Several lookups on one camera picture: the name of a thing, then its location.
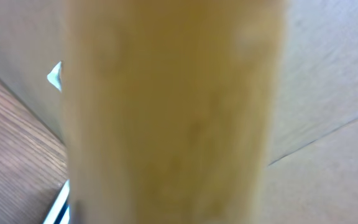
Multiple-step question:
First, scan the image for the brown snack wrapper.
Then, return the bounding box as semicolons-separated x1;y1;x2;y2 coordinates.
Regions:
61;0;287;223

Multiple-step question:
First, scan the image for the white barcode scanner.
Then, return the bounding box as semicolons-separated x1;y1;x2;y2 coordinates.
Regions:
42;180;70;224

